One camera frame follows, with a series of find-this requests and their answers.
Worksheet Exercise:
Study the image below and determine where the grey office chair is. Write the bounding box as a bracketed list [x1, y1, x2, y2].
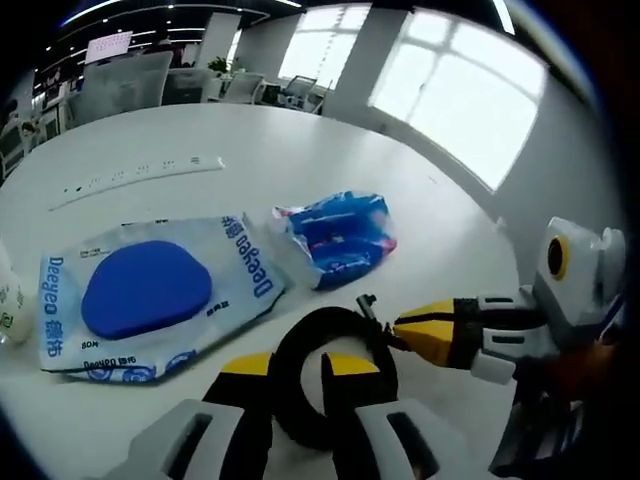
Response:
[82, 49, 174, 119]
[167, 67, 216, 104]

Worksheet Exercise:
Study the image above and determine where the black cable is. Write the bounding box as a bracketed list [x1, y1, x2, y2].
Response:
[272, 293, 402, 452]

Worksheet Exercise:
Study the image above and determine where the blue tissue packet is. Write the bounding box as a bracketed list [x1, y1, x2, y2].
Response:
[272, 189, 400, 292]

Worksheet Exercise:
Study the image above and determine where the large window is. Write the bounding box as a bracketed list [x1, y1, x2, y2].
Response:
[369, 9, 549, 194]

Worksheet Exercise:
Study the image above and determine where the straight ceiling light strip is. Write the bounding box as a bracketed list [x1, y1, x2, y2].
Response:
[492, 0, 516, 36]

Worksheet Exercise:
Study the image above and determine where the wall screen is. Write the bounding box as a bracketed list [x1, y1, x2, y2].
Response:
[83, 30, 135, 65]

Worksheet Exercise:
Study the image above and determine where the white table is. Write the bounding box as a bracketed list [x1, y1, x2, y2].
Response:
[0, 102, 551, 480]

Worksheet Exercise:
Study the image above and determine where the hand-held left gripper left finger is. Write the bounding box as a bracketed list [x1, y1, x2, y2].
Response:
[127, 351, 277, 480]

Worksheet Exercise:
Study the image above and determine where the window with blinds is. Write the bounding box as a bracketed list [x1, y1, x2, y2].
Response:
[277, 4, 374, 84]

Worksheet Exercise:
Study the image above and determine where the black mesh office chair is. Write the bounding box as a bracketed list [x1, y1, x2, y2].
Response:
[282, 74, 319, 109]

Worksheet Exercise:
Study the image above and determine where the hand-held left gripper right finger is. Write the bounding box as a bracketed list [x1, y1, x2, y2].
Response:
[321, 351, 444, 480]

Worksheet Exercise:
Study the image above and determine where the white frame office chair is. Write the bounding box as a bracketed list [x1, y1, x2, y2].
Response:
[227, 72, 266, 105]

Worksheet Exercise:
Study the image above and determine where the white recessed socket strip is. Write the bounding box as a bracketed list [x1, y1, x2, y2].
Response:
[48, 155, 226, 212]

